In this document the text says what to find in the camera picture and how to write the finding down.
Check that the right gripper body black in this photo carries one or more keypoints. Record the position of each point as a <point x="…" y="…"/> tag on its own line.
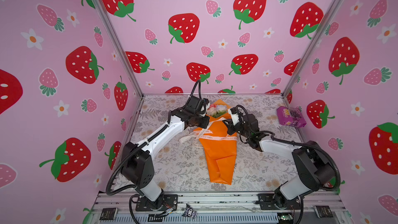
<point x="239" y="129"/>

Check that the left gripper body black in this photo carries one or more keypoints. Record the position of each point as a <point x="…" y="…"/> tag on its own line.
<point x="200" y="121"/>

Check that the clear ribbon strip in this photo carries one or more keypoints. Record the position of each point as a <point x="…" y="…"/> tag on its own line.
<point x="208" y="134"/>

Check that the white blue fake rose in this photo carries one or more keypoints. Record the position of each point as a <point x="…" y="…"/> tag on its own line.
<point x="221" y="109"/>

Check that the orange wrapping paper sheet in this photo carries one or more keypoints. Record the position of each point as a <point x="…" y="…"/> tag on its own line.
<point x="220" y="155"/>

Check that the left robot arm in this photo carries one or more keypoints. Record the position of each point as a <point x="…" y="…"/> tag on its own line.
<point x="137" y="159"/>

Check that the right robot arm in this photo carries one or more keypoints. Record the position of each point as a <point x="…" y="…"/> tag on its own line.
<point x="316" y="170"/>

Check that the purple snack bag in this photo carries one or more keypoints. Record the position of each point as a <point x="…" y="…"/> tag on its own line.
<point x="290" y="117"/>

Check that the small black box right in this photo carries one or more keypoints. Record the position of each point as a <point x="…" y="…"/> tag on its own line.
<point x="323" y="211"/>

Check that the small black box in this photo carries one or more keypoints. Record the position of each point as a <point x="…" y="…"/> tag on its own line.
<point x="108" y="214"/>
<point x="323" y="211"/>

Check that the small black box left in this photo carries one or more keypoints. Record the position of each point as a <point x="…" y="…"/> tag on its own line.
<point x="108" y="214"/>

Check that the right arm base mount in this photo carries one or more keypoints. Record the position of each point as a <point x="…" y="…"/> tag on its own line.
<point x="276" y="202"/>

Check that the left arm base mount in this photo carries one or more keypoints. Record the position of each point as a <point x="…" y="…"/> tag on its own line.
<point x="162" y="203"/>

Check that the aluminium corner post left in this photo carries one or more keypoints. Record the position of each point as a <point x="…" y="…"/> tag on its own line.
<point x="103" y="14"/>

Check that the aluminium corner post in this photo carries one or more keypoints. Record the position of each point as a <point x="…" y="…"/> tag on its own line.
<point x="328" y="17"/>
<point x="103" y="14"/>

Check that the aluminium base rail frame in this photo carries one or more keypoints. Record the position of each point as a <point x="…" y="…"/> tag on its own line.
<point x="223" y="208"/>

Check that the aluminium corner post right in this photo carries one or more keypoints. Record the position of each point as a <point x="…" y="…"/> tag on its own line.
<point x="328" y="17"/>

